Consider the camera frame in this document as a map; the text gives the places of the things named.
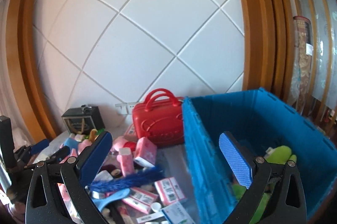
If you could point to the wooden glass-door cabinet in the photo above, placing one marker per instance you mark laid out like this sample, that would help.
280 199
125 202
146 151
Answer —
320 106

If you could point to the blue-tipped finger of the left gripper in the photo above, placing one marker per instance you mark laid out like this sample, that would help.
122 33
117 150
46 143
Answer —
39 146

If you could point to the blue plastic storage crate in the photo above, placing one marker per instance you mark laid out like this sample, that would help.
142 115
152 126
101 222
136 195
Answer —
258 120

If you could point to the black gift box with flask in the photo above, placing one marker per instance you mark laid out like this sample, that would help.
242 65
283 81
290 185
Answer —
81 120

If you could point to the white blue medicine box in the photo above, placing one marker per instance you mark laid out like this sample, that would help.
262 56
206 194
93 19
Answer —
175 213

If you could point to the rolled patterned carpet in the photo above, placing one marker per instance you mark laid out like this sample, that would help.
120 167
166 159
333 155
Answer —
302 63

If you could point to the pink tissue pack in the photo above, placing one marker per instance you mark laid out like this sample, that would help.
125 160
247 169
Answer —
125 158
145 153

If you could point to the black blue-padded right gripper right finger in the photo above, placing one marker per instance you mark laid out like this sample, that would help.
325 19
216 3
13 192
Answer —
287 203

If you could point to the pink tissue pack left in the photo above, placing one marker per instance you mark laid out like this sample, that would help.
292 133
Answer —
125 158

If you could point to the red plastic toy suitcase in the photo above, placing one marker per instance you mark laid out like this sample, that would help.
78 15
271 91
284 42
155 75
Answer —
159 118

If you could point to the white wall socket strip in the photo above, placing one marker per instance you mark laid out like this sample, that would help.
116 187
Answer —
126 108

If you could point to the pink white medicine box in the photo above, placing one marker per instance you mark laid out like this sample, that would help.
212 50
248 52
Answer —
169 191

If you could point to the blue plastic hanger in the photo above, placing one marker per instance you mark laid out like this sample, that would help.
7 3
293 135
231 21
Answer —
101 204

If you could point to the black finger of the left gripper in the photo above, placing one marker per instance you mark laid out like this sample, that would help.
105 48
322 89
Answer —
54 159

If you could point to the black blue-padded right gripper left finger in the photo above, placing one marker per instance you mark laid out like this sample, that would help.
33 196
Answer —
44 201

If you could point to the blue feather duster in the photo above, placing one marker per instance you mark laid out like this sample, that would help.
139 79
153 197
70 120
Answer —
136 180

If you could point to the green frog plush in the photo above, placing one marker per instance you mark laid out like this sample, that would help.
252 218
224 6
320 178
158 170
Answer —
279 155

